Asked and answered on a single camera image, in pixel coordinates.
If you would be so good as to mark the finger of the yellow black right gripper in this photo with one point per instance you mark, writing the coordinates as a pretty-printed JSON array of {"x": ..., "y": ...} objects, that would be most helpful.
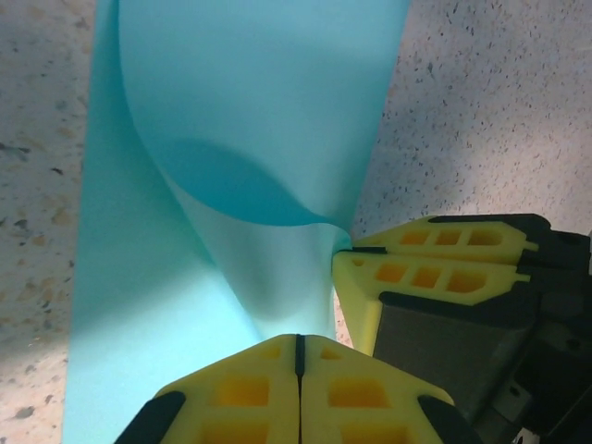
[
  {"x": 393, "y": 240},
  {"x": 439, "y": 342}
]

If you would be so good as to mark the teal cloth piece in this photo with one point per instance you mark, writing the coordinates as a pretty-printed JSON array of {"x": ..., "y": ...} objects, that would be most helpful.
[{"x": 231, "y": 92}]

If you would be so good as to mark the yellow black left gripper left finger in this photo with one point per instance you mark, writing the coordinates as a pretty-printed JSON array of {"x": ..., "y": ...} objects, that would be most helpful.
[{"x": 240, "y": 402}]

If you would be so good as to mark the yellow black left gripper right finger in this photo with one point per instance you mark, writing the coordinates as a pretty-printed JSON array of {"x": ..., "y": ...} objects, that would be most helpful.
[{"x": 361, "y": 402}]

